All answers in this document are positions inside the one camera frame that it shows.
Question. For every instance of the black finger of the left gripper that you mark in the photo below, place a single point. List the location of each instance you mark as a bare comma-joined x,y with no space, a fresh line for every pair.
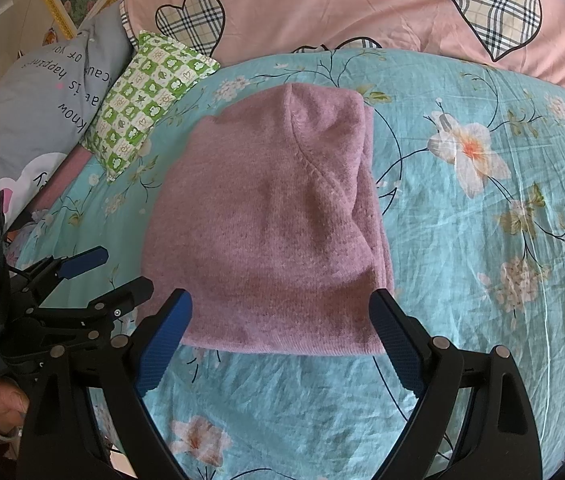
71,267
113,305

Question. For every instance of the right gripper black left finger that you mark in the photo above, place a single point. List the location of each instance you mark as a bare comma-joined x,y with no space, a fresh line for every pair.
60,435

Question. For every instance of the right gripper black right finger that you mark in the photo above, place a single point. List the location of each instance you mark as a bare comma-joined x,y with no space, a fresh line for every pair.
472,419

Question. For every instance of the mauve knitted sweater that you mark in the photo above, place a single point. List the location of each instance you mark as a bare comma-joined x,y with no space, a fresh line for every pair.
270,219

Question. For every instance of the grey white cartoon pillow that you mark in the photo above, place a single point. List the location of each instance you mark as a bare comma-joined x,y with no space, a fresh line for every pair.
18,192

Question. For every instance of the grey pillow with lettering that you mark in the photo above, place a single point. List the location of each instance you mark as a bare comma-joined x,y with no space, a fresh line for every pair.
49,97

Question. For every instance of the green white checkered pillow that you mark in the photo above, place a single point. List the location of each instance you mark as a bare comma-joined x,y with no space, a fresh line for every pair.
160,73

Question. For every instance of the teal floral bed sheet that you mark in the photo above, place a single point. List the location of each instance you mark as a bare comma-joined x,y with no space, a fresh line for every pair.
470,168

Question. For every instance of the pink quilt with plaid hearts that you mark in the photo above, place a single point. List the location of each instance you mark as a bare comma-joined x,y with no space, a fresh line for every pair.
527,36

